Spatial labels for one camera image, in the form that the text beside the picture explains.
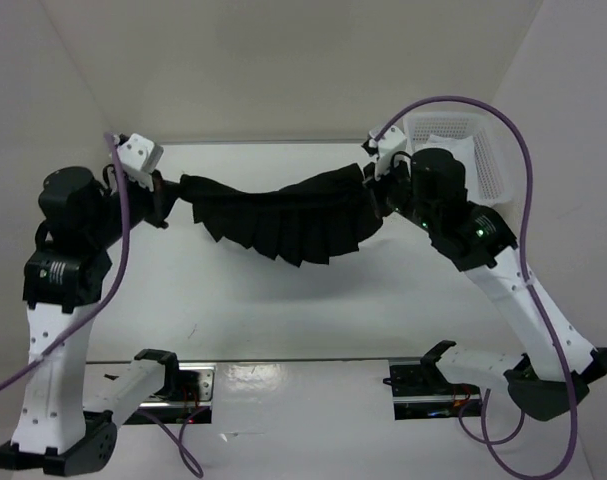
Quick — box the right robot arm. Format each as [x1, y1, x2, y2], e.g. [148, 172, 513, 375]
[364, 148, 607, 421]

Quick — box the white folded cloth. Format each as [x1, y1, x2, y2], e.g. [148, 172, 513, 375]
[414, 134, 475, 162]

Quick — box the white plastic lattice basket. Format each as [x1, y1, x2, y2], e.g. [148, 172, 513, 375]
[403, 111, 513, 206]

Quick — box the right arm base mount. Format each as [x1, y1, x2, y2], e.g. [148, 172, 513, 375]
[382, 363, 481, 421]

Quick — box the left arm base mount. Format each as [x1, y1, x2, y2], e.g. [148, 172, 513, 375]
[125, 362, 216, 426]

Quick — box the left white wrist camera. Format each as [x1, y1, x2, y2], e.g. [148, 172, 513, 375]
[116, 133, 164, 192]

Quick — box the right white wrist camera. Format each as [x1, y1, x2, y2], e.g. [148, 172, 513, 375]
[362, 125, 407, 180]

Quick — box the black pleated skirt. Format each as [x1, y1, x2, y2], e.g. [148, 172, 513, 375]
[179, 164, 383, 267]

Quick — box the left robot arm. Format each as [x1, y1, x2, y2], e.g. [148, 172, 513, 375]
[0, 166, 182, 477]

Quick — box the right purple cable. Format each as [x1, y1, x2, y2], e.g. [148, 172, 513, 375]
[371, 95, 582, 480]

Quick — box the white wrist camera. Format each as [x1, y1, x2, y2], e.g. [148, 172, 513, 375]
[116, 133, 164, 192]
[362, 125, 407, 180]

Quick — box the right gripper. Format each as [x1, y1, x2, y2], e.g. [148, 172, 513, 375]
[360, 151, 438, 231]

